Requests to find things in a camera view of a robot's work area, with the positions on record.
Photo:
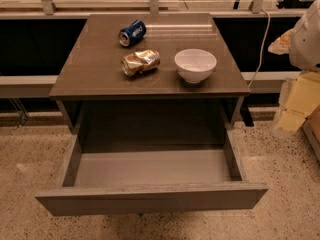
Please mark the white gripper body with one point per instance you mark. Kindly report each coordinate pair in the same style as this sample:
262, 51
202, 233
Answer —
307, 45

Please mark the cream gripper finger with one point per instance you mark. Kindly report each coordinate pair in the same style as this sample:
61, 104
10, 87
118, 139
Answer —
285, 124

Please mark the grey top drawer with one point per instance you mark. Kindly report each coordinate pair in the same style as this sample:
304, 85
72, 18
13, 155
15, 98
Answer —
180, 179

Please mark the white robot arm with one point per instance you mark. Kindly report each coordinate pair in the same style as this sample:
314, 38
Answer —
302, 43

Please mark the grey drawer cabinet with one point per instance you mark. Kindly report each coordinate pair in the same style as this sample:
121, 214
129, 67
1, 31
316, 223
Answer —
111, 112

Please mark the cardboard box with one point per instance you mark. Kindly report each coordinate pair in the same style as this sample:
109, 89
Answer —
312, 130

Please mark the white bowl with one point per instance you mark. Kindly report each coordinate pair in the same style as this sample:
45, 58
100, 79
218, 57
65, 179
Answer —
195, 65

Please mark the crushed gold can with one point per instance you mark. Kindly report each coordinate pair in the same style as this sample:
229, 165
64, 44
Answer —
140, 61

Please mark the blue soda can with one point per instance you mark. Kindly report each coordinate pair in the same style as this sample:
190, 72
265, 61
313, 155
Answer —
132, 34

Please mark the metal railing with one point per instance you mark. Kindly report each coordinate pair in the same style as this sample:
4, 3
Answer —
153, 0

